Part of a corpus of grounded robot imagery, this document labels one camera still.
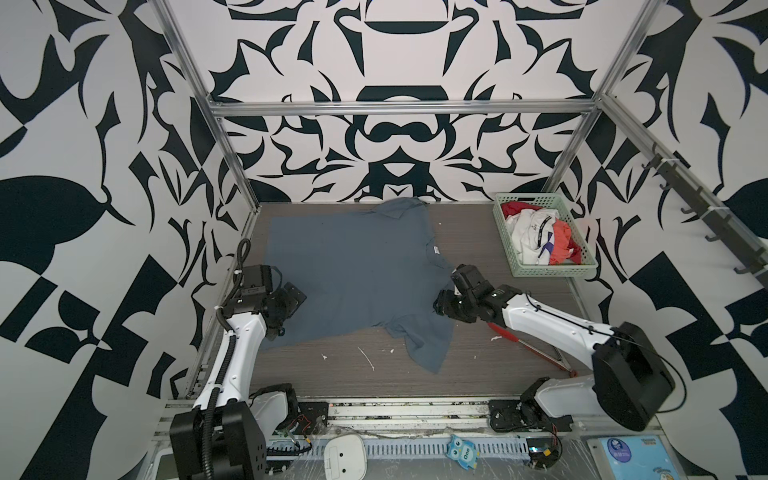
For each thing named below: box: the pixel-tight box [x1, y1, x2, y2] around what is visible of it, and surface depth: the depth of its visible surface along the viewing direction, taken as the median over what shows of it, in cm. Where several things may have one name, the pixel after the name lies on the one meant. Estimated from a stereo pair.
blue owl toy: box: [446, 434, 480, 470], surface depth 70 cm
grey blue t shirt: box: [262, 198, 456, 374], surface depth 96 cm
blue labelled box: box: [587, 434, 688, 480], surface depth 67 cm
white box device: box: [324, 434, 367, 480], surface depth 67 cm
